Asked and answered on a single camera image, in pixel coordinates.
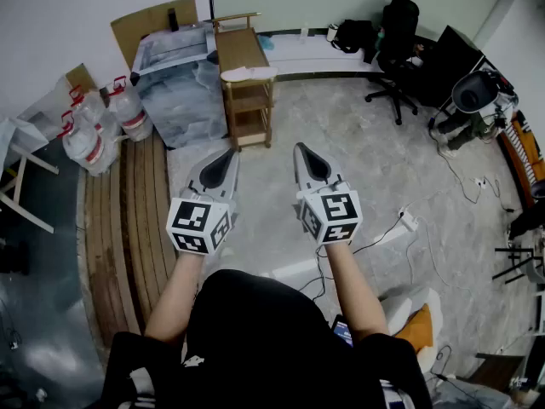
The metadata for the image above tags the orange and white cushion seat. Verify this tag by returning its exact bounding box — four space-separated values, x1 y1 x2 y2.
377 287 445 374

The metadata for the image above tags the clear water jug red handle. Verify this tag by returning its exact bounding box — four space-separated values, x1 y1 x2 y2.
106 75 154 143
56 110 118 177
68 84 108 124

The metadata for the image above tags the white wooden stool frame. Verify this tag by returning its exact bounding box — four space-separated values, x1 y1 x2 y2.
0 117 60 234

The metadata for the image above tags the orange crate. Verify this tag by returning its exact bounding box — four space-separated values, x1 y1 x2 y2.
496 108 545 206

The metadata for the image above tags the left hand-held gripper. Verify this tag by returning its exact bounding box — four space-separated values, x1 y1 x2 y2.
165 147 241 256

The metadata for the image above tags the wooden shelf trolley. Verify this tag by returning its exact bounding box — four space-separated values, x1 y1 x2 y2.
211 12 276 153

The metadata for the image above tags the black flat panel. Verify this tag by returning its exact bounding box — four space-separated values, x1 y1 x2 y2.
419 25 487 108

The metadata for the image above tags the clear plastic sheet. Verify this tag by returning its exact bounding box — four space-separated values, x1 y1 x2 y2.
16 73 89 140

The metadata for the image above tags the black office chair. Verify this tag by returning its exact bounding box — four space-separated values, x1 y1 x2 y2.
364 0 432 126

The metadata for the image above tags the black metal stand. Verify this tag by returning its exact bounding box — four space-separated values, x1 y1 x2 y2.
491 245 545 285

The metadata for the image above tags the white cable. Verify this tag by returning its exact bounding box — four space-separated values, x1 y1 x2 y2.
404 215 472 290

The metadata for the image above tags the black backpack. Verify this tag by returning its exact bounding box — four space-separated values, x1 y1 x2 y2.
330 19 378 55

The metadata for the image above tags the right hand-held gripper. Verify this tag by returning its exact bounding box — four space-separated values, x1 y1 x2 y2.
292 141 363 245

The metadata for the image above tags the white low platform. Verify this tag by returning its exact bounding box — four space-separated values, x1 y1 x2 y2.
257 33 425 77

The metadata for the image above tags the person's left forearm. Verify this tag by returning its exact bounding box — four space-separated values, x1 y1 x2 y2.
144 251 206 345

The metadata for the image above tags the person's right forearm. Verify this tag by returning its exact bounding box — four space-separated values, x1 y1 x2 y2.
324 242 391 343

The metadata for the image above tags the person's black clothing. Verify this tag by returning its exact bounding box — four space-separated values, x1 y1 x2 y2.
100 268 432 409

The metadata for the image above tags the white slipper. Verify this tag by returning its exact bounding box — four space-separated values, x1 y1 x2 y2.
220 66 258 83

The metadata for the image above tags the white power strip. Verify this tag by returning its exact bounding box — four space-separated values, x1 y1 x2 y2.
397 209 421 233

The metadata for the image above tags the brown cardboard sheet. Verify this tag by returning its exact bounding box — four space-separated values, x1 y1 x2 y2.
110 0 199 72

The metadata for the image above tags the stack of wooden planks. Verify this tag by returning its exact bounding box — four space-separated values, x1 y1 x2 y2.
83 133 179 349

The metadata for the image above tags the smartphone with blue screen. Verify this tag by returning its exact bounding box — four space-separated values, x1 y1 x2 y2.
330 314 355 349

